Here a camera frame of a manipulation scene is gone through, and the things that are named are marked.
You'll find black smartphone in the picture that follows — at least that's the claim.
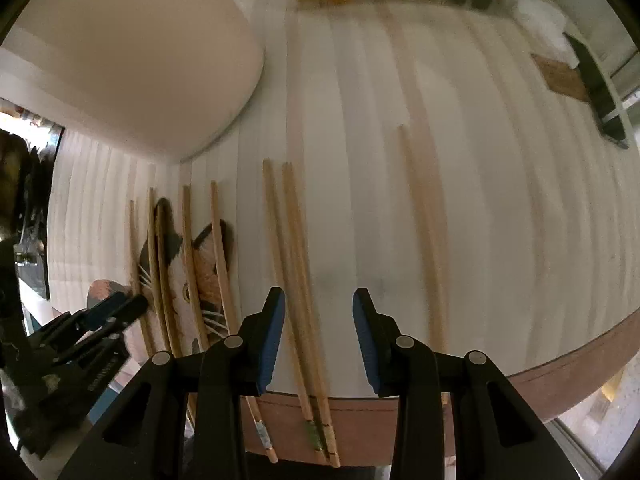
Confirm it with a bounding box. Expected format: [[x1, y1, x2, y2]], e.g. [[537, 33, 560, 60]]
[[564, 34, 629, 150]]

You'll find striped cat table mat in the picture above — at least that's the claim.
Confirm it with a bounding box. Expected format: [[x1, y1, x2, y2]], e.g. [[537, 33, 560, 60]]
[[48, 0, 639, 466]]

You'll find white utensil holder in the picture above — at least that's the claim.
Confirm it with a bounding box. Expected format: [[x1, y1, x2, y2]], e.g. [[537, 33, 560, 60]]
[[1, 0, 264, 162]]

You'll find brown card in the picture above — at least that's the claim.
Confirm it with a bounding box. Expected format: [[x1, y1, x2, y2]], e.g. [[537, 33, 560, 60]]
[[530, 53, 589, 103]]

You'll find wooden chopstick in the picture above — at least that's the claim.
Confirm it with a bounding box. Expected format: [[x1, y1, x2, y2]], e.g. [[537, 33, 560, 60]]
[[154, 203, 183, 358], [128, 200, 154, 358], [262, 158, 329, 466], [148, 186, 171, 351], [398, 125, 448, 353], [210, 180, 279, 464], [181, 184, 209, 351], [282, 162, 341, 468]]

